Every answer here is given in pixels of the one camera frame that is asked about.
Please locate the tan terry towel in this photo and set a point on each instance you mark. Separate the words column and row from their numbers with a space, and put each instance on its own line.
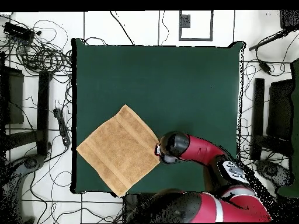
column 119, row 149

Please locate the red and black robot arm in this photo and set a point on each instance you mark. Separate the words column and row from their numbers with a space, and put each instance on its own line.
column 201, row 149

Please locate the dark flat panel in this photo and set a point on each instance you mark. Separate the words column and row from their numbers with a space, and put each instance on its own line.
column 15, row 98
column 280, row 109

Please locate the dark green table cloth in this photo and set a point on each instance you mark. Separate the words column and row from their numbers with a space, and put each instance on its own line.
column 112, row 81

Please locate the black power strip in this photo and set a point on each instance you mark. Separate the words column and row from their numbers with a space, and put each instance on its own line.
column 62, row 127

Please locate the black stand bar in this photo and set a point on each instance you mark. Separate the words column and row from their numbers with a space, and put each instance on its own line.
column 43, row 112
column 258, row 119

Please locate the black stand crossbar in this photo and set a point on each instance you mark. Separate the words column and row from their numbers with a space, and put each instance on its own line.
column 23, row 138
column 273, row 144

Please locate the black floor equipment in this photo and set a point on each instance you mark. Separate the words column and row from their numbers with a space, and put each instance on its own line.
column 275, row 172
column 31, row 162

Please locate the black power adapter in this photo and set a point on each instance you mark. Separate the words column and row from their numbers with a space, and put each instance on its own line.
column 265, row 67

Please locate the dark green fabric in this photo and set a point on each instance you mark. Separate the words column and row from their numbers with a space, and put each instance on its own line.
column 294, row 140

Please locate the black rod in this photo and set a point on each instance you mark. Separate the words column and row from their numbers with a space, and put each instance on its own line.
column 268, row 40

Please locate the black electronics box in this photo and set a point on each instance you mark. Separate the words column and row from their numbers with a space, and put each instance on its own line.
column 18, row 31

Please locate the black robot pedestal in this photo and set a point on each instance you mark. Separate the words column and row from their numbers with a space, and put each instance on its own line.
column 130, row 205

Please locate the grey rectangular frame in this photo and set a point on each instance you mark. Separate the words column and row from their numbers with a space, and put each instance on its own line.
column 184, row 21

